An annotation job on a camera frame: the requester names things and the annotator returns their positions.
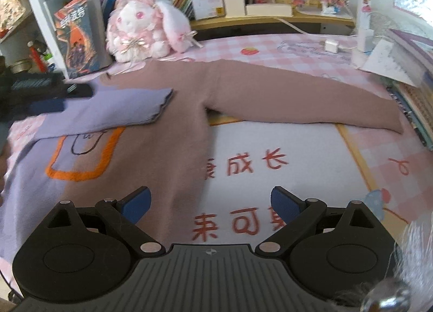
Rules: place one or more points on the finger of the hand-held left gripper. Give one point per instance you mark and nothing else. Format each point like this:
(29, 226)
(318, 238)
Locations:
(79, 90)
(47, 107)

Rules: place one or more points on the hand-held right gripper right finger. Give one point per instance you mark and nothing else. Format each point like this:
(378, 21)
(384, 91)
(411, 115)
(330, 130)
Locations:
(284, 204)

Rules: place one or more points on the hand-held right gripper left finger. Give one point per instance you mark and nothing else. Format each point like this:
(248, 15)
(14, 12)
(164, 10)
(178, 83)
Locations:
(137, 205)

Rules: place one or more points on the purple and brown knit sweater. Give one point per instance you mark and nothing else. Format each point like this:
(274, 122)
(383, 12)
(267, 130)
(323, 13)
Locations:
(189, 95)

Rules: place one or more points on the round metal tin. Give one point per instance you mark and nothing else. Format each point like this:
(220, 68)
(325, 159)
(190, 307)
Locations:
(21, 66)

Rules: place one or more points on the red tassel ornament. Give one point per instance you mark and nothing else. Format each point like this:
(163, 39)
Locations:
(36, 57)

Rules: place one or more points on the pink checked cartoon desk mat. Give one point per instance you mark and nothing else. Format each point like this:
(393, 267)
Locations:
(287, 170)

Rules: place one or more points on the book with dragon cover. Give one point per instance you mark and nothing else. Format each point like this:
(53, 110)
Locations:
(77, 38)

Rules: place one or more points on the pink and white plush bunny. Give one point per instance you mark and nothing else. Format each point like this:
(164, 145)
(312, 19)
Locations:
(132, 18)

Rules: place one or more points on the silver metal ball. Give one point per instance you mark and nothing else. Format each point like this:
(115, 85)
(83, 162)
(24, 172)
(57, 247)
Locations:
(385, 298)

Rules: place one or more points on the fluffy grey fur trim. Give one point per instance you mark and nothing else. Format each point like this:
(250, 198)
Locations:
(416, 247)

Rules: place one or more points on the white box with yellow label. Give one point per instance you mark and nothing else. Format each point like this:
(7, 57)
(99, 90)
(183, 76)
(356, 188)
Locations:
(207, 6)

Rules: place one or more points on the white charger adapter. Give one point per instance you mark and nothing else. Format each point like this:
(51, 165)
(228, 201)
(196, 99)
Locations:
(331, 45)

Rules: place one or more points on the pile of textbooks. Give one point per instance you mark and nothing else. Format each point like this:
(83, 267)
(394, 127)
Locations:
(416, 95)

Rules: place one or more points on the white pen holder box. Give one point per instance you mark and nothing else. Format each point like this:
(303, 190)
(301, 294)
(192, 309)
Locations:
(233, 4)

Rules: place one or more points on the white paper sheet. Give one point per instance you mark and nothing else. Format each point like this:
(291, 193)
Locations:
(389, 62)

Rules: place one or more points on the wooden bookshelf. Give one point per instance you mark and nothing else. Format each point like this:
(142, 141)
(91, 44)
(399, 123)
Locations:
(270, 23)

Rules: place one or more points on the flat white box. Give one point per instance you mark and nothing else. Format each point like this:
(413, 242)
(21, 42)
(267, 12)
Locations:
(269, 10)

